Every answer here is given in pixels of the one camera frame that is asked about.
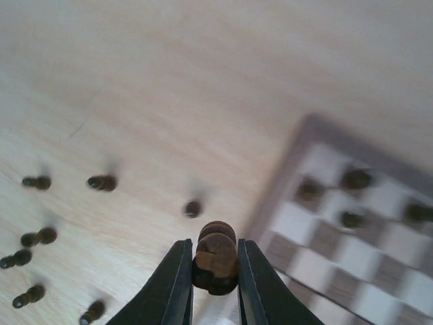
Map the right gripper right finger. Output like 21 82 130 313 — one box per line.
237 239 323 325

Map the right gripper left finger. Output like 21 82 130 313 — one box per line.
107 239 193 325

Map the dark rook piece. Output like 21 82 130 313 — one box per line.
192 221 239 296

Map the dark knight piece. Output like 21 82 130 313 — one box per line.
342 169 373 190

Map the dark queen piece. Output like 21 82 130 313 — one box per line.
405 203 433 223

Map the dark pawn beside board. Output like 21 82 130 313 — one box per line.
183 200 202 218

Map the wooden chess board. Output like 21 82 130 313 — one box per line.
248 115 432 324

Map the dark pawn far left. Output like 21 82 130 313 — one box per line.
87 175 117 192

